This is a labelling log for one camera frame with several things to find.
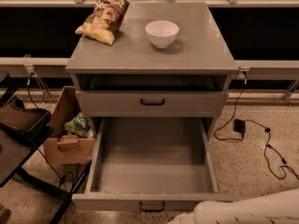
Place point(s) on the grey drawer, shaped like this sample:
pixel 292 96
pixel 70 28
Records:
pixel 151 103
pixel 150 165

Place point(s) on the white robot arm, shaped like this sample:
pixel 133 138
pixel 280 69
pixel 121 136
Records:
pixel 278 208

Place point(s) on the grey drawer cabinet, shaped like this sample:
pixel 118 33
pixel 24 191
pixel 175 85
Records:
pixel 198 59

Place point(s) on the grey top drawer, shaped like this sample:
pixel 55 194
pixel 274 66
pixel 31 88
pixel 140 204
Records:
pixel 151 103

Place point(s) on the white bowl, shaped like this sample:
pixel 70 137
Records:
pixel 161 34

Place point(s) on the green snack bag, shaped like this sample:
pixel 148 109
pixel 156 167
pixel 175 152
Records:
pixel 79 125

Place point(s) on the cardboard box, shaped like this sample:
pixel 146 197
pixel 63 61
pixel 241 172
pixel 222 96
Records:
pixel 64 146

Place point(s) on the black power adapter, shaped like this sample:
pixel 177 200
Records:
pixel 239 126

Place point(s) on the sea salt chips bag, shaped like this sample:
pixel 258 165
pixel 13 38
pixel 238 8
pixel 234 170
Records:
pixel 105 21

